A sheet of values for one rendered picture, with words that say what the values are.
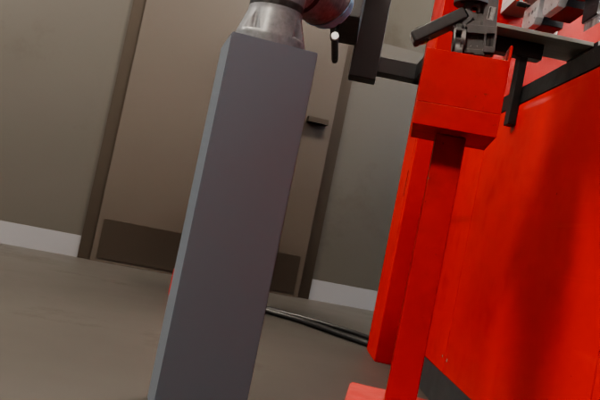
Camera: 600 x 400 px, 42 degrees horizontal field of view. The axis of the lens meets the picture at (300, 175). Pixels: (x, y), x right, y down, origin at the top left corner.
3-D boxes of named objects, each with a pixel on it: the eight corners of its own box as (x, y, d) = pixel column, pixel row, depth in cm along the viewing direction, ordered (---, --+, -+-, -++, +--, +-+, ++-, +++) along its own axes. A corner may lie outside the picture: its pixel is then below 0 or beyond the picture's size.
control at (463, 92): (410, 137, 168) (426, 56, 169) (484, 150, 166) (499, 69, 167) (412, 122, 148) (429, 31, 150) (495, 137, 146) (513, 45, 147)
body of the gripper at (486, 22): (495, 55, 149) (500, -5, 150) (449, 52, 150) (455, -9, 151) (489, 64, 156) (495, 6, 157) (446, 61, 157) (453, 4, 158)
